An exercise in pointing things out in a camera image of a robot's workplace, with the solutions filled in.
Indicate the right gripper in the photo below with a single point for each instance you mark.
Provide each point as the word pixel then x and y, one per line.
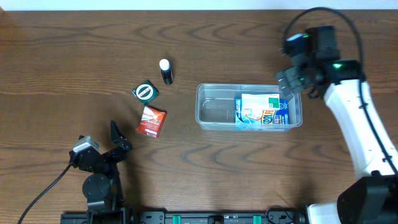
pixel 290 79

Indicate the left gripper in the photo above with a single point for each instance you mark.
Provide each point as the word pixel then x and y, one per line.
pixel 111 153

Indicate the red medicine packet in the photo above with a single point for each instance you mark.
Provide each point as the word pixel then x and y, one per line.
pixel 151 122

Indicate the white green medicine box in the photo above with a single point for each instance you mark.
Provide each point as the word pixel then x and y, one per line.
pixel 262 101

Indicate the green Zam-Buk box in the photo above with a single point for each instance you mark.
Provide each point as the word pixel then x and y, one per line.
pixel 145 92

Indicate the blue fever patch box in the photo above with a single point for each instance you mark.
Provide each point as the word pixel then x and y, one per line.
pixel 256 120

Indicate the dark bottle white cap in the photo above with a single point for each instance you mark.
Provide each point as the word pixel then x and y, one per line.
pixel 166 71

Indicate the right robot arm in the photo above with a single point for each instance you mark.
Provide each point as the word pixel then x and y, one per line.
pixel 373 197

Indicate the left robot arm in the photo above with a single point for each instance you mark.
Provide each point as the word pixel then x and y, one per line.
pixel 102 189

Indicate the clear plastic container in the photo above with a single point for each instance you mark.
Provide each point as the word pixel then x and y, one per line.
pixel 233 107

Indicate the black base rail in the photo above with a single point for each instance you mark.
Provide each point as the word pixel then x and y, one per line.
pixel 270 217

